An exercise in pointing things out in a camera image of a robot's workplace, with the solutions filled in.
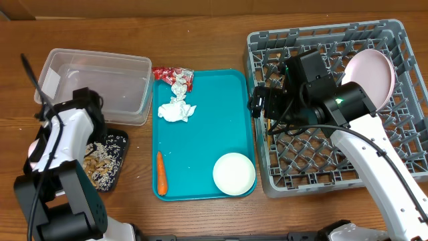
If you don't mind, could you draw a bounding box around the large pink plate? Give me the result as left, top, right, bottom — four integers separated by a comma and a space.
341, 49, 395, 111

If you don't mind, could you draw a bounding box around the bowl with food scraps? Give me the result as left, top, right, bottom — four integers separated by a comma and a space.
27, 139, 44, 169

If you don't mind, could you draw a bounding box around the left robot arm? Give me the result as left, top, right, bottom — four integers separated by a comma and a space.
13, 55, 144, 241

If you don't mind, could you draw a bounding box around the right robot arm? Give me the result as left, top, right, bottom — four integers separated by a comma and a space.
248, 49, 427, 240

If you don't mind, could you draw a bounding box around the grey dishwasher rack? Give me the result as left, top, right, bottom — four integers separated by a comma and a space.
247, 19, 427, 204

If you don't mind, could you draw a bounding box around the yellow chopstick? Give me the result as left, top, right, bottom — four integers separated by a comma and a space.
266, 119, 271, 150

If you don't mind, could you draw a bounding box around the teal serving tray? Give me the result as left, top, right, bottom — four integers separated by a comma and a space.
152, 69, 255, 202

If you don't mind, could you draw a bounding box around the small white plate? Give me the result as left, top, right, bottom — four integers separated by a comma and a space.
213, 153, 256, 196

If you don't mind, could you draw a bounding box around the crumpled white napkin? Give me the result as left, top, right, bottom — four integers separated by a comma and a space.
158, 76, 197, 123

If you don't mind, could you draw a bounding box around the red snack wrapper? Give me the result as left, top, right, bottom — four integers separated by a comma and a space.
152, 67, 194, 92

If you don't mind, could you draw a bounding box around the orange carrot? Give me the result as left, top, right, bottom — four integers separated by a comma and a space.
156, 151, 168, 196

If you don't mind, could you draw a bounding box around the clear plastic bin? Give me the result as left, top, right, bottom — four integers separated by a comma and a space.
38, 48, 154, 126

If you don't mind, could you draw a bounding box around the black plastic tray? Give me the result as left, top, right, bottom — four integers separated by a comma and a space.
82, 127, 130, 193

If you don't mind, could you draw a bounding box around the food scraps pile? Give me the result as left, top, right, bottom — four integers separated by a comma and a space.
82, 133, 128, 192

